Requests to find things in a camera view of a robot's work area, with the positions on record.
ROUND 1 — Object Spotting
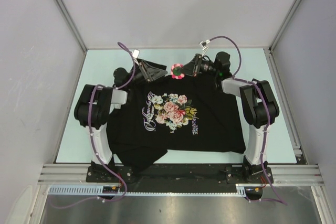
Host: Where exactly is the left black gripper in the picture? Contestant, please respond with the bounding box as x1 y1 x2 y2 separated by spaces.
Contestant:
126 60 167 88

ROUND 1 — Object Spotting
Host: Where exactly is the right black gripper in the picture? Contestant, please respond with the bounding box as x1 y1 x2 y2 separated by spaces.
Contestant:
177 54 219 77

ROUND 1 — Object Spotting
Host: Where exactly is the pink flower brooch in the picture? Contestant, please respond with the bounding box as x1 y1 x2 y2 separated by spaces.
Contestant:
171 63 185 80

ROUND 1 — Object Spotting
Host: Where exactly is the black floral print t-shirt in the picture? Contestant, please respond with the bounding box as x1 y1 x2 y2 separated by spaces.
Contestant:
106 73 246 172

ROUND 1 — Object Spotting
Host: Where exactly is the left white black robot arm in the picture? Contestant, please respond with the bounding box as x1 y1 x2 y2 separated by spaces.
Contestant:
74 59 167 182

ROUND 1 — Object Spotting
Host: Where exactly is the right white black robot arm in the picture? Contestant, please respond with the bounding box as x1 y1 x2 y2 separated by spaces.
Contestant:
179 51 280 183

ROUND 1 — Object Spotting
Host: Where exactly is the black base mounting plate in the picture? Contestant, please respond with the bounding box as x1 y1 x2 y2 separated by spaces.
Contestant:
86 164 274 184

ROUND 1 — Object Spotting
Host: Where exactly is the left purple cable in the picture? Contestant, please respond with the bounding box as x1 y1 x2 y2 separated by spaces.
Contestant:
49 41 140 210

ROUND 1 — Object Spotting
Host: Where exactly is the purple cable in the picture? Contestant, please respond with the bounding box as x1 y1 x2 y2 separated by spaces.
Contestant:
207 35 288 206
49 41 140 210

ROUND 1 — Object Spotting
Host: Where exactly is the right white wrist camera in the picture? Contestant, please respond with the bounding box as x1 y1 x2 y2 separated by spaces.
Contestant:
199 40 210 57

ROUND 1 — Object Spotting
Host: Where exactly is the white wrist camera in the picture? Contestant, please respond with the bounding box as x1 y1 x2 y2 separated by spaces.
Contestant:
199 40 210 57
132 49 140 65

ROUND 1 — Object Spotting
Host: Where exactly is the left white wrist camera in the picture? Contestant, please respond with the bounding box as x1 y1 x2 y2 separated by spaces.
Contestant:
132 49 140 65

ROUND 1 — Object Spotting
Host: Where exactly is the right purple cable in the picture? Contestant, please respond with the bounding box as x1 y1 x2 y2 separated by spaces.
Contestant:
207 35 288 206

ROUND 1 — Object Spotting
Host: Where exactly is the left aluminium corner post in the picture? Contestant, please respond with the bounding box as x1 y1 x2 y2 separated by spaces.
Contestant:
54 0 88 54

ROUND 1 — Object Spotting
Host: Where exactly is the aluminium corner post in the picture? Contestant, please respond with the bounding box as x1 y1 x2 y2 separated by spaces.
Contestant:
268 0 303 53
54 0 88 54

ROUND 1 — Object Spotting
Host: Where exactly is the right aluminium side rail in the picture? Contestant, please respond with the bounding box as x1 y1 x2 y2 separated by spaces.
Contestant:
263 48 306 164

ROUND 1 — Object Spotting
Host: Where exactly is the white slotted cable duct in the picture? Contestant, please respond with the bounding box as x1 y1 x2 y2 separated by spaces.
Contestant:
49 184 263 197

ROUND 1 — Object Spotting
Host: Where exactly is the aluminium front rail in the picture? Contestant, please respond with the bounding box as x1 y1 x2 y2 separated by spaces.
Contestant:
38 164 324 186

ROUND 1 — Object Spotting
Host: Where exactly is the right aluminium corner post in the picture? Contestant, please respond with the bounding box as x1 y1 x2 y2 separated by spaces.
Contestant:
268 0 303 53

